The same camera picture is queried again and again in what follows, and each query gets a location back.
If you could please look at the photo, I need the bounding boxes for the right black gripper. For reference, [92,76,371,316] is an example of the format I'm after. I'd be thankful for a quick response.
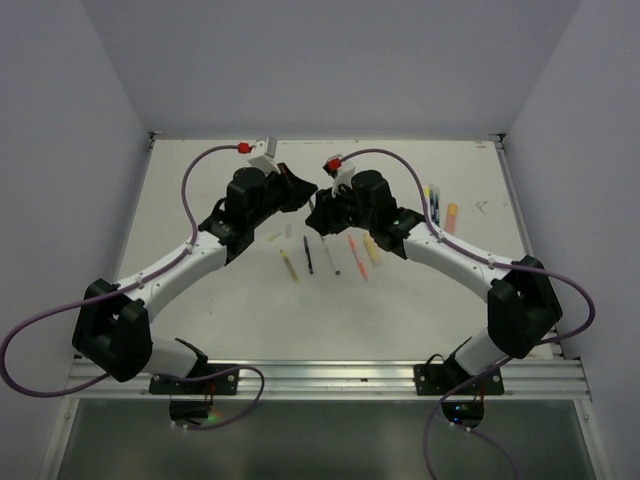
[306,178,376,234]

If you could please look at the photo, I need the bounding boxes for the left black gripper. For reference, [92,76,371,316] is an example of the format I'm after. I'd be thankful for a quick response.
[248,161,316,227]

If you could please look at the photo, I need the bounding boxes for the orange thin highlighter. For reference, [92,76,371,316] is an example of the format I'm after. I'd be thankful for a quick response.
[347,234,368,282]

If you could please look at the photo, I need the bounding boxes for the purple gel pen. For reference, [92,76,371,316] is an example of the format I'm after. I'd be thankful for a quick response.
[303,235,314,275]

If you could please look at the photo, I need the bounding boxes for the yellow thin highlighter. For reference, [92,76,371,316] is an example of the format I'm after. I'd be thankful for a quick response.
[279,249,300,283]

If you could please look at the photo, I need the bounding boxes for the clear yellow highlighter cap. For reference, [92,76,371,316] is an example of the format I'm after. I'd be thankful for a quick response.
[267,231,282,243]

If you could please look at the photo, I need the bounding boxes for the green marker pen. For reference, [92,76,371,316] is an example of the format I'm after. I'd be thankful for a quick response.
[321,237,341,276]

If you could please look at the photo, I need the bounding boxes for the yellow thick highlighter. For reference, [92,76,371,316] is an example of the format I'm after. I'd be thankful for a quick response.
[363,232,383,268]

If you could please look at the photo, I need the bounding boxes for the blue green pen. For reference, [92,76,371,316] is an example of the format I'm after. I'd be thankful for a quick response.
[428,185,440,226]

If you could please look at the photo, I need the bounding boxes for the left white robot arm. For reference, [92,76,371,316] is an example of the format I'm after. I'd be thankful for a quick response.
[72,163,317,393]

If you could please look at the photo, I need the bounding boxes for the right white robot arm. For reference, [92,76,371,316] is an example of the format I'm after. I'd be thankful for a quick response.
[305,170,562,393]

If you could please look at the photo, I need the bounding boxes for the orange thick highlighter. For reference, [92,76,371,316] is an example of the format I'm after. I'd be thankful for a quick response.
[444,203,458,234]

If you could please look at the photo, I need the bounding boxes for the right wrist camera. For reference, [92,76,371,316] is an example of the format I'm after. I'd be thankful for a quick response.
[323,155,355,198]

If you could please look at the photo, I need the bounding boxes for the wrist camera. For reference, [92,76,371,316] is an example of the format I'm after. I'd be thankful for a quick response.
[323,155,355,198]
[248,136,279,174]

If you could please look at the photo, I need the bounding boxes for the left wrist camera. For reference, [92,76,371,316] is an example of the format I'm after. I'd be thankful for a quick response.
[248,136,279,174]

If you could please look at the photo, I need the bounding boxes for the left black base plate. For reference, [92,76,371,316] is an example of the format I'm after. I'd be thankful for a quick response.
[149,363,240,398]

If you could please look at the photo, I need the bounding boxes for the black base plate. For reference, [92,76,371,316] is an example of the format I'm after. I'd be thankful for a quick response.
[149,363,240,398]
[413,362,505,396]

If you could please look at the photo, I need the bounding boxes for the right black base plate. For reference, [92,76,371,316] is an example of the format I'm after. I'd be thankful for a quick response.
[413,362,505,396]

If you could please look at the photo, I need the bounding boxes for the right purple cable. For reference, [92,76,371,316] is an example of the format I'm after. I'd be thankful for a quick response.
[344,148,596,480]

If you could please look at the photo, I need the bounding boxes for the aluminium rail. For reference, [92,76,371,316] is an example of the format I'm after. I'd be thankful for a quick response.
[66,359,590,401]

